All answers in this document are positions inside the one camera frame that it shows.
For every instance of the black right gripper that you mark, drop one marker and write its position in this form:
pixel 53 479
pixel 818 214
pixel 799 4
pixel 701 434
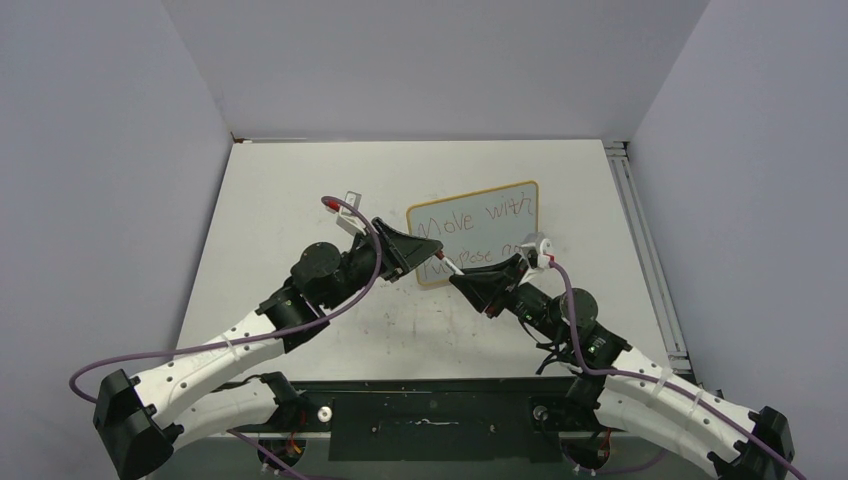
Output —
pixel 487 286

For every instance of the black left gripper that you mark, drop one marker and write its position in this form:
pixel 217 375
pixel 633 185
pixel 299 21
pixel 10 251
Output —
pixel 397 253

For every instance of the red capped whiteboard marker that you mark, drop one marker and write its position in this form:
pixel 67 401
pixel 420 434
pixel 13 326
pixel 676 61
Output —
pixel 453 268

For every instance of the yellow framed whiteboard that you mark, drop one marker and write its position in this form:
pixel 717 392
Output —
pixel 476 229

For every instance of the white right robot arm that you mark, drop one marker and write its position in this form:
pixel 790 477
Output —
pixel 623 388

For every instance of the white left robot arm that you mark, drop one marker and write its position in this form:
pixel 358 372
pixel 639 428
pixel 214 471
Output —
pixel 144 418

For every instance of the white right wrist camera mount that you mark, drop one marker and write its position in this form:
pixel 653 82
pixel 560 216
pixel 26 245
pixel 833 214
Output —
pixel 537 252

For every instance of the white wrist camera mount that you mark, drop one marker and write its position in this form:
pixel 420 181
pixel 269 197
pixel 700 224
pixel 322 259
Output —
pixel 537 252
pixel 344 217

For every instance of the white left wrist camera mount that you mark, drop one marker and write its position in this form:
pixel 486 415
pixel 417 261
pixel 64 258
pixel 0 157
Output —
pixel 344 217

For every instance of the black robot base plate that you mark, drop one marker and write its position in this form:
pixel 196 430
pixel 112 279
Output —
pixel 442 420

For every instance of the aluminium frame rail right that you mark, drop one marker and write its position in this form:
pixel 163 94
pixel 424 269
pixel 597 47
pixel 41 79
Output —
pixel 658 289

